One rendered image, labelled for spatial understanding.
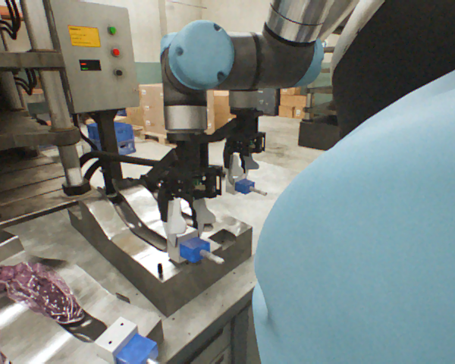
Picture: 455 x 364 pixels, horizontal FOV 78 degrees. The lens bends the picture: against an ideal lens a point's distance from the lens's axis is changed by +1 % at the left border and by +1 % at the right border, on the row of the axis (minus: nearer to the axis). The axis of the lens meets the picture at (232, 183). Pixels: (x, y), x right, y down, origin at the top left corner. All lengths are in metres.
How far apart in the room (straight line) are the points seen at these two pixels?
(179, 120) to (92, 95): 0.88
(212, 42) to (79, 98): 0.99
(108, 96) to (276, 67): 1.02
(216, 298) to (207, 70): 0.45
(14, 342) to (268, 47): 0.56
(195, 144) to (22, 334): 0.39
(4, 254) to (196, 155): 0.48
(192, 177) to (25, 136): 0.81
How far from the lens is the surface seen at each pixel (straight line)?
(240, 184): 0.78
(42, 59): 1.12
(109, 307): 0.59
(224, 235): 0.69
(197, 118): 0.47
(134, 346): 0.50
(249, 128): 0.72
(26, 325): 0.58
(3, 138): 1.20
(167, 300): 0.59
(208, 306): 0.62
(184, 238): 0.55
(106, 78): 1.35
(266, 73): 0.42
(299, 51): 0.42
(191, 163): 0.47
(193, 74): 0.36
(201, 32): 0.37
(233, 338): 0.85
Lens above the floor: 1.25
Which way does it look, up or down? 23 degrees down
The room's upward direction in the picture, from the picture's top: straight up
